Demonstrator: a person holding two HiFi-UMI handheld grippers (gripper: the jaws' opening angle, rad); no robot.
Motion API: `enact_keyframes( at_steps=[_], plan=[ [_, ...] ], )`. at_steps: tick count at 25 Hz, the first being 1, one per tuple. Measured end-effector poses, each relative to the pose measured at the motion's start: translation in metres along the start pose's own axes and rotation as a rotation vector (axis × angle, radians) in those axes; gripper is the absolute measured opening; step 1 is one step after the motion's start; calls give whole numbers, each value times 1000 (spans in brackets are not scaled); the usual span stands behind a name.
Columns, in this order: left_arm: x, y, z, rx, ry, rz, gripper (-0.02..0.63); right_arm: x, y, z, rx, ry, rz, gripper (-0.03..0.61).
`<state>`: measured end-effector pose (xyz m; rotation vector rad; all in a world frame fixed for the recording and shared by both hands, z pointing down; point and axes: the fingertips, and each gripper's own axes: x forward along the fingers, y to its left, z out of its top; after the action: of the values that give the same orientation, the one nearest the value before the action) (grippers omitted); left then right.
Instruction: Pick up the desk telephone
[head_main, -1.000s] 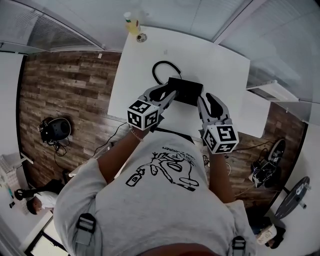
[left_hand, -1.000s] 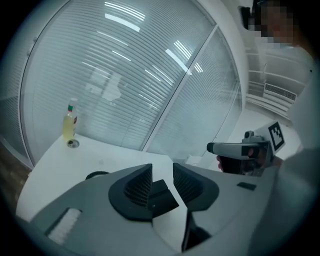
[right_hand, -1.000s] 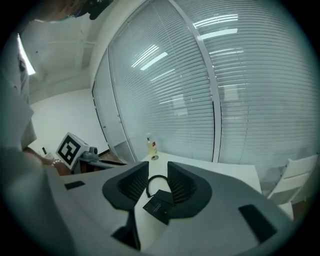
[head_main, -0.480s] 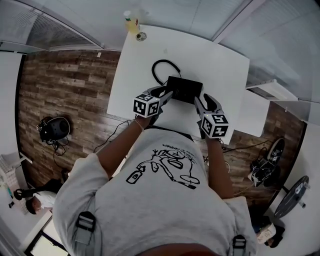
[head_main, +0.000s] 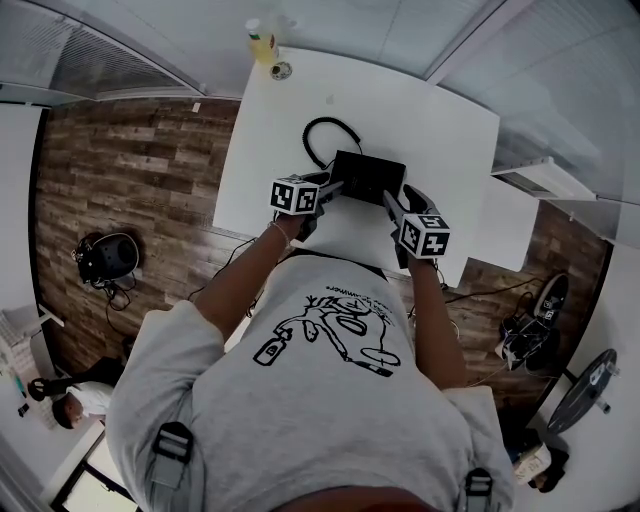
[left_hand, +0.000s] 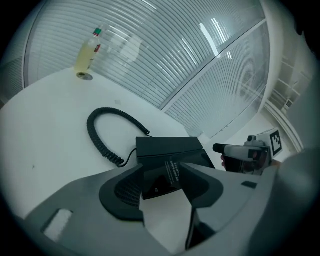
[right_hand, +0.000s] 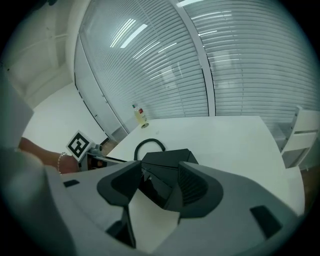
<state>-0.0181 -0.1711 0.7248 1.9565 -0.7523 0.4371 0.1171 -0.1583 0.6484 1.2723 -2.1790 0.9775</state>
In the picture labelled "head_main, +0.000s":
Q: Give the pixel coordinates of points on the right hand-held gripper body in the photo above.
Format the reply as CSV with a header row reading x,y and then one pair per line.
x,y
425,237

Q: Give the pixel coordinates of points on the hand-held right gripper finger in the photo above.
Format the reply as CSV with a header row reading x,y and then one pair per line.
x,y
422,204
393,210

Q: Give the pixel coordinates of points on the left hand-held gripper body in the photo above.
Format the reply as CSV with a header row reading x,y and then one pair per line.
x,y
295,196

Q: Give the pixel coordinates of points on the person's left forearm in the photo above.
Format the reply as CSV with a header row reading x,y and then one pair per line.
x,y
245,285

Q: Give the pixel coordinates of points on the person's right forearm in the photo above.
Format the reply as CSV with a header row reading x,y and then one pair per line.
x,y
435,325

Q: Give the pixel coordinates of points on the white table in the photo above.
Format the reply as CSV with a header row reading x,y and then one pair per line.
x,y
280,150

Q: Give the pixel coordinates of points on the black sneaker with white label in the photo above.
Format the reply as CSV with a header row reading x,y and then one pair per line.
x,y
554,300

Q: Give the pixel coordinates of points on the yellow drink bottle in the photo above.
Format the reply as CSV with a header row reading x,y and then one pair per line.
x,y
262,45

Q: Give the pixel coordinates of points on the louvered panel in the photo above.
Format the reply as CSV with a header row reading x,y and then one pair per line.
x,y
115,70

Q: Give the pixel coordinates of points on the grey printed t-shirt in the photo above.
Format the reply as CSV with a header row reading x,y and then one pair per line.
x,y
300,430

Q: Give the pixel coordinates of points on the cardboard box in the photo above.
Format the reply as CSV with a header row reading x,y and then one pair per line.
x,y
531,465

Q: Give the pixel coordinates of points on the black office chair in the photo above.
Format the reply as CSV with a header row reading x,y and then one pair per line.
x,y
95,372

